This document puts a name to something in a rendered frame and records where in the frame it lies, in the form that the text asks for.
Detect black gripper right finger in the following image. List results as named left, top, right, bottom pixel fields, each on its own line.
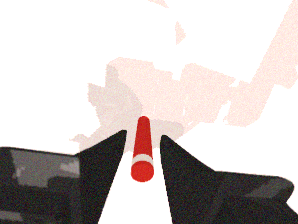
left=160, top=135, right=295, bottom=224

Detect red peg with white band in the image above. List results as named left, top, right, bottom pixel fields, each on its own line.
left=130, top=116, right=154, bottom=182

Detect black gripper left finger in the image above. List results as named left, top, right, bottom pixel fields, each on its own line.
left=0, top=130, right=127, bottom=224

